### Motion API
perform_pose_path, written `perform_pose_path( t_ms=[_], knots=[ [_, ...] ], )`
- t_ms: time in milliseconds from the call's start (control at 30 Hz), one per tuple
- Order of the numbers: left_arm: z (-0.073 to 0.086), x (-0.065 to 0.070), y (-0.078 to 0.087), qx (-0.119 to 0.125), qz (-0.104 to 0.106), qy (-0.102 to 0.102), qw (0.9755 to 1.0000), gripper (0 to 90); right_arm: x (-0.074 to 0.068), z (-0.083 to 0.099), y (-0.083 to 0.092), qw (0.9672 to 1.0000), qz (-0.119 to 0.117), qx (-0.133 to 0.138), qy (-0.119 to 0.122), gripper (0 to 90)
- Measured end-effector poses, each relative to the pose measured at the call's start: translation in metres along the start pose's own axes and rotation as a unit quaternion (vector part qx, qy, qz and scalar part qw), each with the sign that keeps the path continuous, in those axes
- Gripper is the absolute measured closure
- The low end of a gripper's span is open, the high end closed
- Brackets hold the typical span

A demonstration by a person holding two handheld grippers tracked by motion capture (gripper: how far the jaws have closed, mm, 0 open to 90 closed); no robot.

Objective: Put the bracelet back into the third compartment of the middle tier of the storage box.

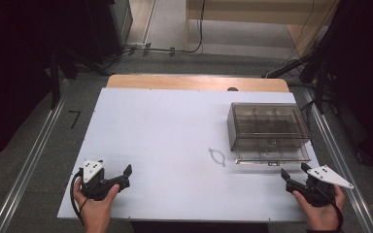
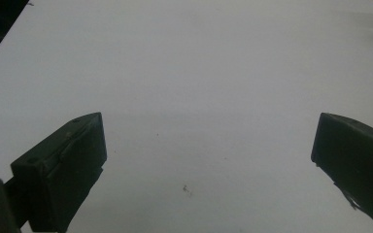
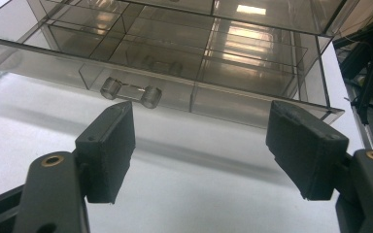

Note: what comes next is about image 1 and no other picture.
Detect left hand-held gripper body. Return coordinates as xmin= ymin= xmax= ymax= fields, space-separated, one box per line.
xmin=78 ymin=159 xmax=124 ymax=201

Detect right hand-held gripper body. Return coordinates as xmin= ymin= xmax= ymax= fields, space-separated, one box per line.
xmin=291 ymin=164 xmax=355 ymax=208

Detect clear smoky plastic drawer box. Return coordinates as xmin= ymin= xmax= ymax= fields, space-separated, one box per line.
xmin=226 ymin=102 xmax=312 ymax=167

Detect person's left hand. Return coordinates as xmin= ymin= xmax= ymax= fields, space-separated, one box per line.
xmin=72 ymin=178 xmax=121 ymax=231

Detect person's right hand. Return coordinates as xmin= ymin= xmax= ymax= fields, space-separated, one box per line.
xmin=292 ymin=184 xmax=347 ymax=231

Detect white table mat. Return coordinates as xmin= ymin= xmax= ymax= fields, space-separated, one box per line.
xmin=56 ymin=87 xmax=321 ymax=223

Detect black metal stand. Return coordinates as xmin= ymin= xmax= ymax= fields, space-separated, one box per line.
xmin=47 ymin=48 xmax=79 ymax=111
xmin=299 ymin=48 xmax=338 ymax=115

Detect wooden table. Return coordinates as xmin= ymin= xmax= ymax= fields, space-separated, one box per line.
xmin=105 ymin=74 xmax=290 ymax=93

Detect black cabinet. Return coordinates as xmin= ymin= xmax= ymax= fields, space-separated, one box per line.
xmin=83 ymin=0 xmax=134 ymax=64

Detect light wooden furniture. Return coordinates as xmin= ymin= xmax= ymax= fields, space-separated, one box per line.
xmin=185 ymin=0 xmax=339 ymax=51

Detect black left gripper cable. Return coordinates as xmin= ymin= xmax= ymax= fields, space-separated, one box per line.
xmin=69 ymin=170 xmax=89 ymax=225

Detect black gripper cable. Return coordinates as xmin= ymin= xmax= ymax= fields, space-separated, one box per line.
xmin=69 ymin=170 xmax=89 ymax=225
xmin=329 ymin=197 xmax=345 ymax=231

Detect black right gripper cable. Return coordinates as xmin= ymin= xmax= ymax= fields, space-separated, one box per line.
xmin=329 ymin=197 xmax=345 ymax=231

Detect metal floor rail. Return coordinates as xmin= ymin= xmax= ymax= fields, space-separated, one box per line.
xmin=302 ymin=87 xmax=373 ymax=233
xmin=0 ymin=79 xmax=71 ymax=233

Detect black floor cable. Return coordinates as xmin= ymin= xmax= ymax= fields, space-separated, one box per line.
xmin=122 ymin=0 xmax=207 ymax=56

